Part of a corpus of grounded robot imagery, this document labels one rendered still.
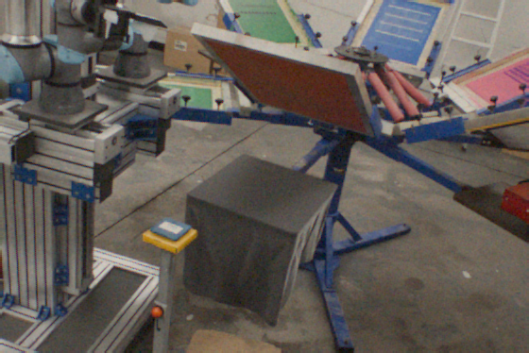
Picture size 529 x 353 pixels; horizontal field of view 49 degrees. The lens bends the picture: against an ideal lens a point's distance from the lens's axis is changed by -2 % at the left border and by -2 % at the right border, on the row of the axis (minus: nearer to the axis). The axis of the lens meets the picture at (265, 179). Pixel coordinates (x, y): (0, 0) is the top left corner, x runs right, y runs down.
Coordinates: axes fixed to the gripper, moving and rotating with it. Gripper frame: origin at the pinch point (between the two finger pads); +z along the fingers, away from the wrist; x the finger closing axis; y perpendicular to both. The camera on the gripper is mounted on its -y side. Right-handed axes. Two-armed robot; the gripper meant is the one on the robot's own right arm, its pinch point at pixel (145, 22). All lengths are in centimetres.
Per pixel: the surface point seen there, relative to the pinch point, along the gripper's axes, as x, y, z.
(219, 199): -65, 64, -19
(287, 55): -62, 6, -4
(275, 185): -92, 61, -15
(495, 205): -162, 51, 50
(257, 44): -59, 6, -14
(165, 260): -35, 78, -11
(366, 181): -332, 124, -91
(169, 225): -36, 66, -14
